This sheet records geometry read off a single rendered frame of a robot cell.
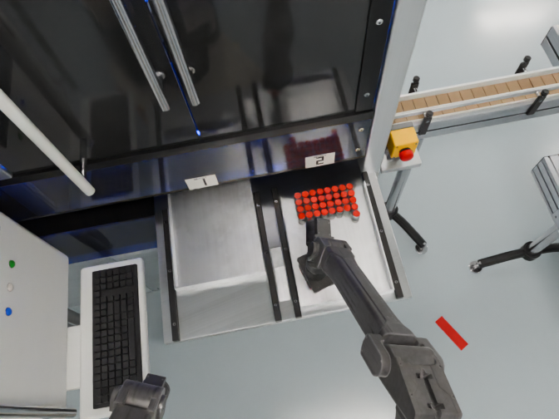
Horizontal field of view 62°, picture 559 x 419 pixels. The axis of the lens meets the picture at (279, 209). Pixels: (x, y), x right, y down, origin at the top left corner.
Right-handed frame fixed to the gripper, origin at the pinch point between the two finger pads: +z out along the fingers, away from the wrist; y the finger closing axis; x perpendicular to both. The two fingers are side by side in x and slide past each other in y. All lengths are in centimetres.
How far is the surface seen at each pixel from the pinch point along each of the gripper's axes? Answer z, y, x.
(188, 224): 5.5, 33.5, 25.7
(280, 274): 4.6, 6.7, 7.4
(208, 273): 5.2, 16.4, 26.1
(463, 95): -2, 32, -70
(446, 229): 91, 15, -84
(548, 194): 43, -1, -104
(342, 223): 4.2, 12.7, -15.9
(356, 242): 4.1, 5.5, -16.6
